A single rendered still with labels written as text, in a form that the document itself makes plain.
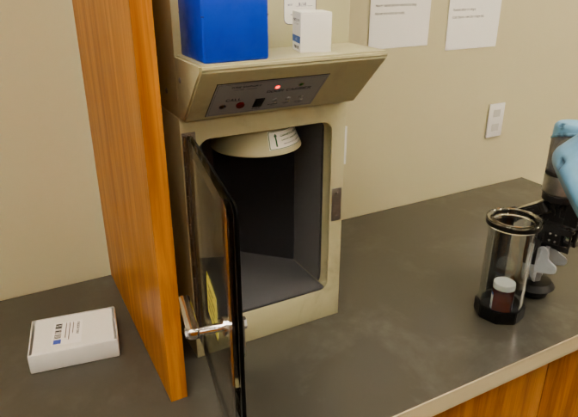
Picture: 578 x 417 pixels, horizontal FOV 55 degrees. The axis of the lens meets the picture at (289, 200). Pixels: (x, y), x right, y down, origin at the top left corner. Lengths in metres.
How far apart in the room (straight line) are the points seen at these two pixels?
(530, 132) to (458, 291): 0.94
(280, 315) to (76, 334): 0.40
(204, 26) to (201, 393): 0.62
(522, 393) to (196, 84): 0.92
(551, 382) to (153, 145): 0.99
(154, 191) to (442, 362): 0.63
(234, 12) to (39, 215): 0.76
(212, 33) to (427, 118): 1.10
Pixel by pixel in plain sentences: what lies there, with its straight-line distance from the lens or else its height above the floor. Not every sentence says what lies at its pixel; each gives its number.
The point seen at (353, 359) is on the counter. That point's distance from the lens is 1.11.
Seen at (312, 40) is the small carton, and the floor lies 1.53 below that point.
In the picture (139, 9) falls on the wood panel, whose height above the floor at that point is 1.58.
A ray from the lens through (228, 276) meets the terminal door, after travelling 0.67.
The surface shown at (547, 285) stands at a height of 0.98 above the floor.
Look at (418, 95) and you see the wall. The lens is 1.74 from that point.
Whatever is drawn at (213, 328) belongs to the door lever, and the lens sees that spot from 0.74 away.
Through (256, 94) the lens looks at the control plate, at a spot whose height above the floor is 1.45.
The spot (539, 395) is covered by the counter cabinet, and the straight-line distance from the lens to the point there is 1.39.
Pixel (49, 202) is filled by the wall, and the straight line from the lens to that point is 1.37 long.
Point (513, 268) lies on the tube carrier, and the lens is 1.21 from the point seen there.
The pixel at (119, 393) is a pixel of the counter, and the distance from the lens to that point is 1.08.
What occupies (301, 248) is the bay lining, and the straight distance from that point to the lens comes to 1.23.
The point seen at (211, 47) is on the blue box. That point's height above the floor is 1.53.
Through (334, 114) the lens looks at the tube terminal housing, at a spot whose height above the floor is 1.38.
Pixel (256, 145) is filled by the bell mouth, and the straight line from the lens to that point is 1.01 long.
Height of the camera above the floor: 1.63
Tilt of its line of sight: 23 degrees down
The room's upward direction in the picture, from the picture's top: straight up
